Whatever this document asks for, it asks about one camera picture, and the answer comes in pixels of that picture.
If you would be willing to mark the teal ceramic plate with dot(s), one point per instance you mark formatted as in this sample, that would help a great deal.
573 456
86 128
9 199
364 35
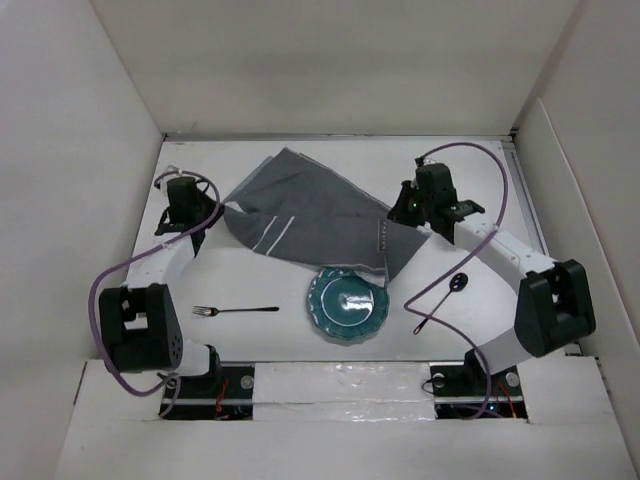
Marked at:
346 307

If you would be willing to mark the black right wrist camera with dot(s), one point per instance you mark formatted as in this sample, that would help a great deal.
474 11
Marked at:
433 182

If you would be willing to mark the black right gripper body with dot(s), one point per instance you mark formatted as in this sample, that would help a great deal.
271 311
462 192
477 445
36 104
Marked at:
411 210

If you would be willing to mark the silver metal fork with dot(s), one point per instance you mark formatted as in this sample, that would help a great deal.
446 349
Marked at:
212 311

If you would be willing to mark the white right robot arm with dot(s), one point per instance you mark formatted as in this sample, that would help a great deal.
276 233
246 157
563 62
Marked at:
554 306

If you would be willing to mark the grey striped cloth placemat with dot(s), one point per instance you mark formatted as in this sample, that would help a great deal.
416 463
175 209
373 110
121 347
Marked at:
296 209

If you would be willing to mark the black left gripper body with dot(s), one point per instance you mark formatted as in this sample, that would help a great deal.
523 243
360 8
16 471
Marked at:
206 205

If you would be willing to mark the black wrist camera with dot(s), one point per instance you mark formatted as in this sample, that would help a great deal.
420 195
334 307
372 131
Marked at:
182 195
433 182

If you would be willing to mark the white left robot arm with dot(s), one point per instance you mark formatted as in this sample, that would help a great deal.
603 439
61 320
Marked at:
139 326

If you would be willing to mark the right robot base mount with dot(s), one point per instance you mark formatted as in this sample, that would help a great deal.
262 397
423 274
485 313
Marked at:
457 395

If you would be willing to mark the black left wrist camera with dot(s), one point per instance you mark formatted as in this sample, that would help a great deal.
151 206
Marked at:
182 195

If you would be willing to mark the dark metal spoon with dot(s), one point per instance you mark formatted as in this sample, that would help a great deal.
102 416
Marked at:
456 284

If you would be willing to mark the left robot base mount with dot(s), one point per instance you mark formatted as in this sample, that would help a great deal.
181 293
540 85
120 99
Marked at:
225 393

